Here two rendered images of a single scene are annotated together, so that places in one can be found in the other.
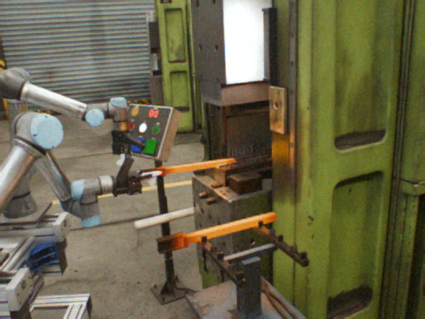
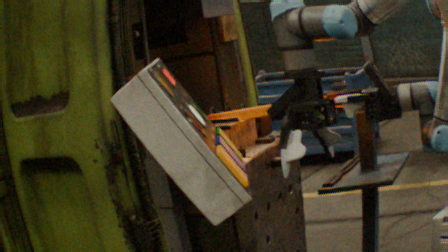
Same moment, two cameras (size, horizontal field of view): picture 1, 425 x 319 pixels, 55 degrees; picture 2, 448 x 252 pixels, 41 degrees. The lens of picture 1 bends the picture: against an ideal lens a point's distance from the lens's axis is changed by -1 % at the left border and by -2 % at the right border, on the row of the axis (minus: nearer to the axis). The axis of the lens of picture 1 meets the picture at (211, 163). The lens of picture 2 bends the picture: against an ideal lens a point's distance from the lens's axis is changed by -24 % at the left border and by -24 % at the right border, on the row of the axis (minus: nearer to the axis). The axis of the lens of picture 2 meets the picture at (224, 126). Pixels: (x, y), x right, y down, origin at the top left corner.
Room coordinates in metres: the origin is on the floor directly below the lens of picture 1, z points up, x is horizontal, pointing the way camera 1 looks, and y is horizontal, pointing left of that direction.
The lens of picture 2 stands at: (3.02, 1.47, 1.26)
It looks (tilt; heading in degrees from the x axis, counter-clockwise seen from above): 8 degrees down; 231
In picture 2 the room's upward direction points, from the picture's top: 9 degrees counter-clockwise
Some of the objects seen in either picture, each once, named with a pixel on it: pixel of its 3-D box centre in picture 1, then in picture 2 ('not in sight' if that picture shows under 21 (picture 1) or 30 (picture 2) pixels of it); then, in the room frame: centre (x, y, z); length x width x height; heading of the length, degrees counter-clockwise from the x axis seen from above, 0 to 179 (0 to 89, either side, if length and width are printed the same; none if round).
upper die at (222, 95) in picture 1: (251, 87); (150, 13); (1.87, -0.20, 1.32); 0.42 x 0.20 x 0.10; 116
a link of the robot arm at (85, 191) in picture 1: (86, 189); (427, 96); (1.50, 0.50, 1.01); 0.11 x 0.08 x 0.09; 116
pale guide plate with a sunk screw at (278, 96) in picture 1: (278, 110); (224, 15); (1.55, -0.27, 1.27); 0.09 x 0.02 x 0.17; 26
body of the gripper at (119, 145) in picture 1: (121, 141); (309, 100); (1.96, 0.44, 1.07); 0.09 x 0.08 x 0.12; 91
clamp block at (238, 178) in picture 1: (246, 182); (246, 125); (1.64, -0.14, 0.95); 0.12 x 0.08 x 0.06; 116
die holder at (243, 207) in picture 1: (261, 217); (192, 225); (1.82, -0.23, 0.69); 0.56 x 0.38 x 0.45; 116
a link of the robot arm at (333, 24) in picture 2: (97, 112); (333, 22); (1.93, 0.53, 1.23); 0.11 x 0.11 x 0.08; 9
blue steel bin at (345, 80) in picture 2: not in sight; (309, 114); (-1.37, -2.86, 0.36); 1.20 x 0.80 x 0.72; 111
